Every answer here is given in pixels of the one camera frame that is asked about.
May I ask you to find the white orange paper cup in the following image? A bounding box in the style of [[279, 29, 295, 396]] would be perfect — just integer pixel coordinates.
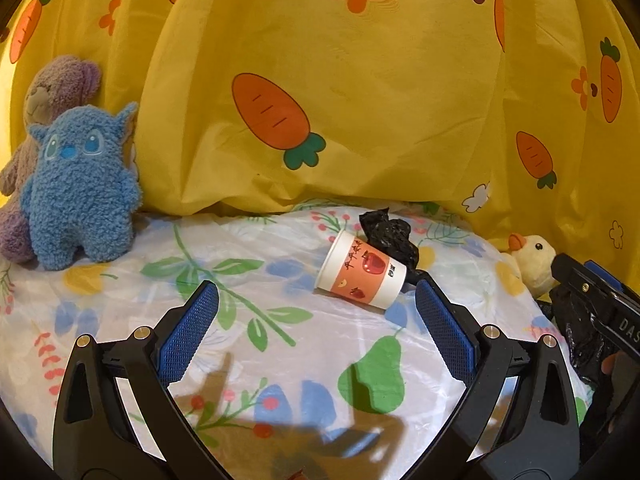
[[314, 230, 409, 311]]

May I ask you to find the yellow duck plush toy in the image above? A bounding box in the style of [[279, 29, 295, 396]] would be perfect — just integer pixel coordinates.
[[499, 232, 557, 299]]

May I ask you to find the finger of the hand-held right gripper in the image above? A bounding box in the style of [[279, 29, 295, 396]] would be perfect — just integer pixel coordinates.
[[550, 253, 640, 313]]

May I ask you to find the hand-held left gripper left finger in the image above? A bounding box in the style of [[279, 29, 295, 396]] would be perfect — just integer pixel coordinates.
[[52, 280, 237, 480]]

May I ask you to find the crumpled black plastic bag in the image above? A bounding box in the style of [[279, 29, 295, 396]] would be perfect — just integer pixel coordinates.
[[358, 207, 427, 287]]

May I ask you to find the white floral bed sheet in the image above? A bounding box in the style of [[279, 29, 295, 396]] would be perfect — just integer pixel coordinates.
[[0, 199, 597, 480]]

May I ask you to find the large black trash bag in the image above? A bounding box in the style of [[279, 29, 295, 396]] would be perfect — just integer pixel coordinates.
[[537, 285, 640, 467]]

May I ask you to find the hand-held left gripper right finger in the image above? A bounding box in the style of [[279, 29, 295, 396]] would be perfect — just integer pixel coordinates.
[[414, 279, 584, 480]]

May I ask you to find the yellow carrot print blanket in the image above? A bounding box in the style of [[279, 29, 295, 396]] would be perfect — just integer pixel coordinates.
[[0, 0, 640, 281]]

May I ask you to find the blue furry plush toy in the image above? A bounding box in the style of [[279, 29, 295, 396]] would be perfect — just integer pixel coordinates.
[[20, 101, 144, 271]]

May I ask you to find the purple bear plush toy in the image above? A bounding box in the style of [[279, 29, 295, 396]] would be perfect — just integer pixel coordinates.
[[0, 55, 104, 266]]

